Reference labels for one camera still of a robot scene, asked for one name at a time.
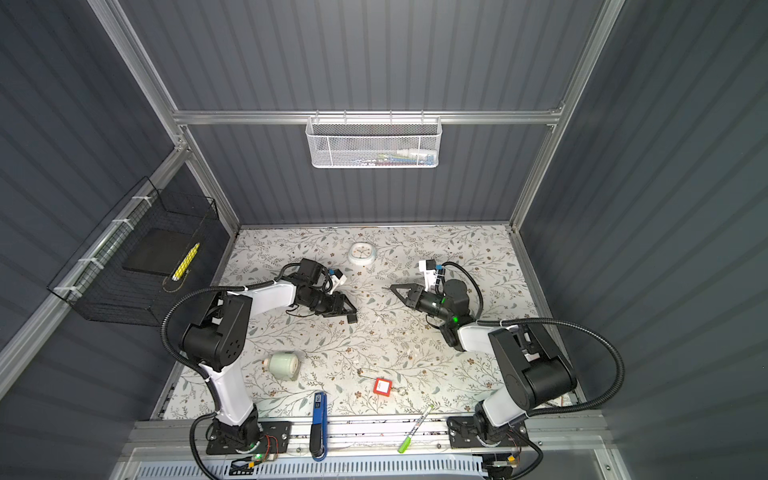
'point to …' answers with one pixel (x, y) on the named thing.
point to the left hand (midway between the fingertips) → (351, 311)
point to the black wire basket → (96, 285)
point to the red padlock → (382, 386)
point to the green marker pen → (409, 439)
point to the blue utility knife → (318, 438)
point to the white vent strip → (446, 469)
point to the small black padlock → (352, 319)
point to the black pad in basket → (155, 251)
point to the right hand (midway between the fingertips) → (394, 292)
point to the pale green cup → (283, 365)
